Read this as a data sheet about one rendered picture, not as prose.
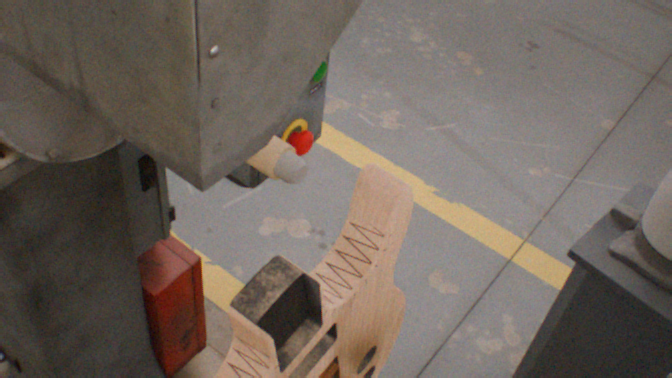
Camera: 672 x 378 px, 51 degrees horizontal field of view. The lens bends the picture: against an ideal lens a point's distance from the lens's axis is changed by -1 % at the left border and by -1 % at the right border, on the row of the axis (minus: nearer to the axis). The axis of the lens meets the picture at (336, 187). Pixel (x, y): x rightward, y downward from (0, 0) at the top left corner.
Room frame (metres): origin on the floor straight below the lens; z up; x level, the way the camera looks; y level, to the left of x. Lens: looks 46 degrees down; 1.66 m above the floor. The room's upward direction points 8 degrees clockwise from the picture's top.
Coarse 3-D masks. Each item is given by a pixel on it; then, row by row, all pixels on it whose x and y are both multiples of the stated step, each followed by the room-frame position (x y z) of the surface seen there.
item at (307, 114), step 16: (320, 80) 0.80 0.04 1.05; (304, 96) 0.77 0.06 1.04; (320, 96) 0.80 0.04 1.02; (304, 112) 0.77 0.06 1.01; (320, 112) 0.81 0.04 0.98; (288, 128) 0.74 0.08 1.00; (304, 128) 0.77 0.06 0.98; (320, 128) 0.81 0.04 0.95; (240, 176) 0.70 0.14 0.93; (256, 176) 0.70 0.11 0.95
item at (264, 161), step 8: (272, 144) 0.42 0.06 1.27; (280, 144) 0.43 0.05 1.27; (288, 144) 0.43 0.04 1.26; (264, 152) 0.42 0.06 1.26; (272, 152) 0.42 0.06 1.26; (280, 152) 0.42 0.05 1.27; (248, 160) 0.42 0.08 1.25; (256, 160) 0.42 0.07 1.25; (264, 160) 0.41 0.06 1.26; (272, 160) 0.41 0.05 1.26; (256, 168) 0.42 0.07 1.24; (264, 168) 0.41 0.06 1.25; (272, 168) 0.41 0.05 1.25; (272, 176) 0.41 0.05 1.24
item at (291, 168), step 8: (288, 152) 0.42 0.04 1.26; (280, 160) 0.41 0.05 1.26; (288, 160) 0.41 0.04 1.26; (296, 160) 0.41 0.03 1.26; (280, 168) 0.41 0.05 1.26; (288, 168) 0.41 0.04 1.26; (296, 168) 0.41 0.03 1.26; (304, 168) 0.41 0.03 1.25; (280, 176) 0.41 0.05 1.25; (288, 176) 0.40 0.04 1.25; (296, 176) 0.40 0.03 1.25; (304, 176) 0.41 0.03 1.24
